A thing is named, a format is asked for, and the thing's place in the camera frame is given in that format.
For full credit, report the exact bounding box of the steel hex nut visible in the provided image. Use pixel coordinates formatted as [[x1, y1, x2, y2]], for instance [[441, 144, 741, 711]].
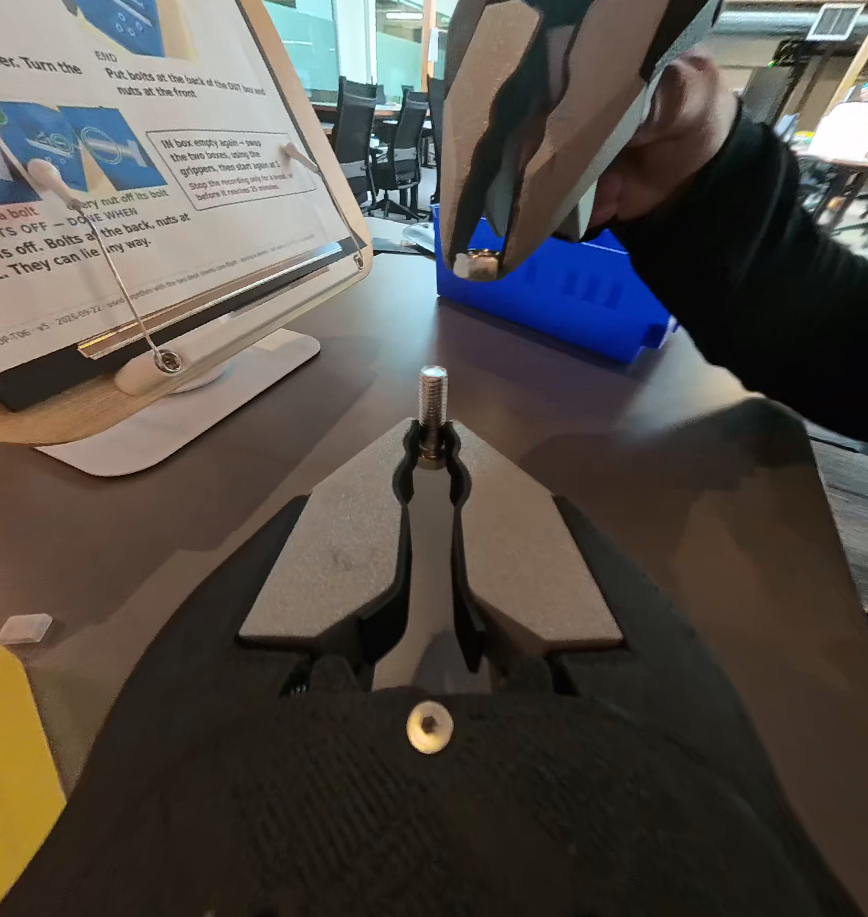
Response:
[[454, 247, 503, 282]]

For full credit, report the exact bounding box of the person's right forearm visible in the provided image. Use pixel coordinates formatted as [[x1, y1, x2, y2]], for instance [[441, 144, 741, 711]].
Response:
[[609, 100, 868, 448]]

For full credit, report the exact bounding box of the printed instruction sheet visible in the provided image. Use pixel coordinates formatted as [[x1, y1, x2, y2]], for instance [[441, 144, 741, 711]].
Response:
[[0, 0, 356, 381]]

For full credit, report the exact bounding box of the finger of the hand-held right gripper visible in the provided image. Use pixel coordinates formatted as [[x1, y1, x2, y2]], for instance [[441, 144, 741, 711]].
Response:
[[486, 0, 666, 280], [440, 0, 546, 280]]

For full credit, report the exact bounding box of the person's right hand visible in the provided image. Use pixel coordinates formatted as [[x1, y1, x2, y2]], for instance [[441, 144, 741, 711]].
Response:
[[590, 53, 741, 230]]

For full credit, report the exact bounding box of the wire page holder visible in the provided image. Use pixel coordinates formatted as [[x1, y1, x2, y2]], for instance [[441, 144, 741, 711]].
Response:
[[27, 158, 184, 375], [280, 142, 369, 269]]

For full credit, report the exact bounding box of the steel hex bolt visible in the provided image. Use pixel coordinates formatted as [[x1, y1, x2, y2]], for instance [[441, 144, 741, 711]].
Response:
[[416, 365, 451, 470]]

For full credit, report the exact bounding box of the yellow sheet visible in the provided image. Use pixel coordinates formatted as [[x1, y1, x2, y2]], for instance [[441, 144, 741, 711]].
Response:
[[0, 623, 66, 917]]

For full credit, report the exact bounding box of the instruction sheet on stand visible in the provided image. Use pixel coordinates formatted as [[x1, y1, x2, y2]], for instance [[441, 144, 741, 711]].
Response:
[[0, 0, 374, 477]]

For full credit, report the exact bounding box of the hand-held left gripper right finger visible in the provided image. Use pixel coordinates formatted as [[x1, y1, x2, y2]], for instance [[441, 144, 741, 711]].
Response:
[[443, 418, 626, 672]]

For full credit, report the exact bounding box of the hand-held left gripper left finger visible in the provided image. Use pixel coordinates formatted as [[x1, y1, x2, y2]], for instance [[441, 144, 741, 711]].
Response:
[[237, 416, 418, 666]]

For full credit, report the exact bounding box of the blue plastic bin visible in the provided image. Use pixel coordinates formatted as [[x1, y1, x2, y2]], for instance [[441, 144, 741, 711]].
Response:
[[430, 203, 682, 365]]

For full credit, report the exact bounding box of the wooden office desk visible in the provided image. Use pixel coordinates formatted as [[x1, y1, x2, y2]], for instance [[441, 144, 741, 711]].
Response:
[[792, 139, 868, 237]]

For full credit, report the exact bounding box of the metal air duct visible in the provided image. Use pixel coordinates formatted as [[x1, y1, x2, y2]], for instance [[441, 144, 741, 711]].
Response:
[[709, 0, 868, 44]]

